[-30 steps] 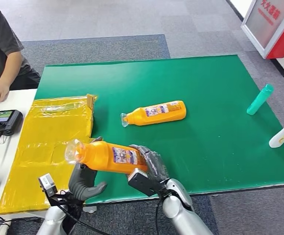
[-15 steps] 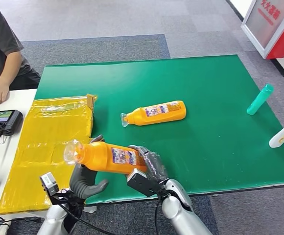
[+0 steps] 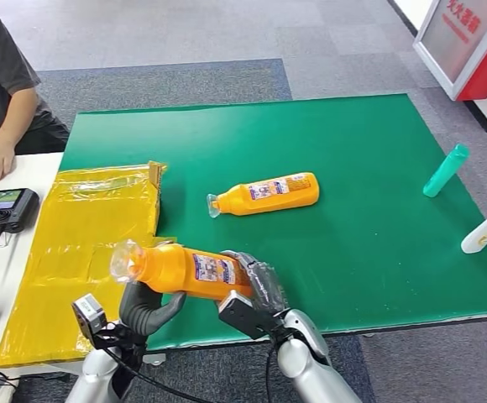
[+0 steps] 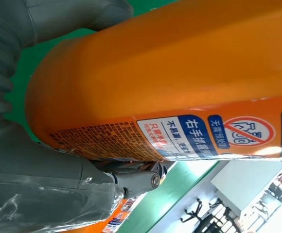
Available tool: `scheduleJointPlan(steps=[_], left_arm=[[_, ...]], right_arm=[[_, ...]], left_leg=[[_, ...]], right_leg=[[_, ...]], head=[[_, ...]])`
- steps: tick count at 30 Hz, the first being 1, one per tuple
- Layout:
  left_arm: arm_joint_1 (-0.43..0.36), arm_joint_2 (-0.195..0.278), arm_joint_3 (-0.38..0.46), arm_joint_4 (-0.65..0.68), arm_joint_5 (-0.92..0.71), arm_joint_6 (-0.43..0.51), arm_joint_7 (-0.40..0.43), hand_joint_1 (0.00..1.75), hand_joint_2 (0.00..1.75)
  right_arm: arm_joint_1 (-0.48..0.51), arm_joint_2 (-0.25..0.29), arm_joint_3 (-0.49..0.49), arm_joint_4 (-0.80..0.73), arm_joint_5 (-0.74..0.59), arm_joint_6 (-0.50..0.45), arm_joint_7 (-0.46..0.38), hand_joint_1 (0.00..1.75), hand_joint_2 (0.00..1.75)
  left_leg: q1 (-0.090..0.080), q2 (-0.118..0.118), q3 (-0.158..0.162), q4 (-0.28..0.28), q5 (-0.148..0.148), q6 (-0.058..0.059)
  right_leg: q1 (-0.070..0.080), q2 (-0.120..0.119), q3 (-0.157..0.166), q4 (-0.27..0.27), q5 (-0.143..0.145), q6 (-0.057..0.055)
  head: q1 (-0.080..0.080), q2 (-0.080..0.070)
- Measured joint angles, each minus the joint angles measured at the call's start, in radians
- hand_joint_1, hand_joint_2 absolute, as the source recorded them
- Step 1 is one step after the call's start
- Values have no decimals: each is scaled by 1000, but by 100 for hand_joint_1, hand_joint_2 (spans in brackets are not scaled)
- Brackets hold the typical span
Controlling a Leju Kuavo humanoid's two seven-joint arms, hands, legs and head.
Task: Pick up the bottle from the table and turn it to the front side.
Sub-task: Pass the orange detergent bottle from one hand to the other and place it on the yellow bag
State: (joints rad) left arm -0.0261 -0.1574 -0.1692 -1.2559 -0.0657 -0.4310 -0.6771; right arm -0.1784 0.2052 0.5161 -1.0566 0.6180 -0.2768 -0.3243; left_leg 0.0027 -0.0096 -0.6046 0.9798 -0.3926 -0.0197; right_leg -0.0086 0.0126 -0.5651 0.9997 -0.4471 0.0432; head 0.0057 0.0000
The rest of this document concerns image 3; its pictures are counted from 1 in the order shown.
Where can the orange bottle with clear cap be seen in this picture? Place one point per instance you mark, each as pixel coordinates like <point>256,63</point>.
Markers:
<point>172,270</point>
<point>264,194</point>

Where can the black controller with screen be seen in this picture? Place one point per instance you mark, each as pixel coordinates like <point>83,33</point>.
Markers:
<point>4,208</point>

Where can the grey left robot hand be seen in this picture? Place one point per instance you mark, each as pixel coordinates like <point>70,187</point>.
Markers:
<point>143,311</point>

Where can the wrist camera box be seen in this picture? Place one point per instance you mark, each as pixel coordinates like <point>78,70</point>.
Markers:
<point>243,314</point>
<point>90,317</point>

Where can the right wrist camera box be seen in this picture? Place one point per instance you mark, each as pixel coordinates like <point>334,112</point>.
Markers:
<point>243,314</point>

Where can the metal table bracket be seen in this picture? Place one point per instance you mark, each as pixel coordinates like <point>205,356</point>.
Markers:
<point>154,359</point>

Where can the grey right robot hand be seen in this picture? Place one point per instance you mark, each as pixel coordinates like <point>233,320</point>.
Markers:
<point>264,286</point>

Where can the red and white cabinet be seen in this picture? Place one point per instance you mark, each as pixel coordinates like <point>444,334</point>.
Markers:
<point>462,39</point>

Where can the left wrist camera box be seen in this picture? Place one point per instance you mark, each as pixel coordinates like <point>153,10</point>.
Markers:
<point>90,317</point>

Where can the green table mat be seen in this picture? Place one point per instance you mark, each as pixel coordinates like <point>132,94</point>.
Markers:
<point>352,144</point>

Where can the teal plastic bottle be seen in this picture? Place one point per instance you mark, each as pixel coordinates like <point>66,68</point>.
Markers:
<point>444,171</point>

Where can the yellow taped cardboard box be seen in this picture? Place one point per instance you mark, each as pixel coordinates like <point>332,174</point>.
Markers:
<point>71,239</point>

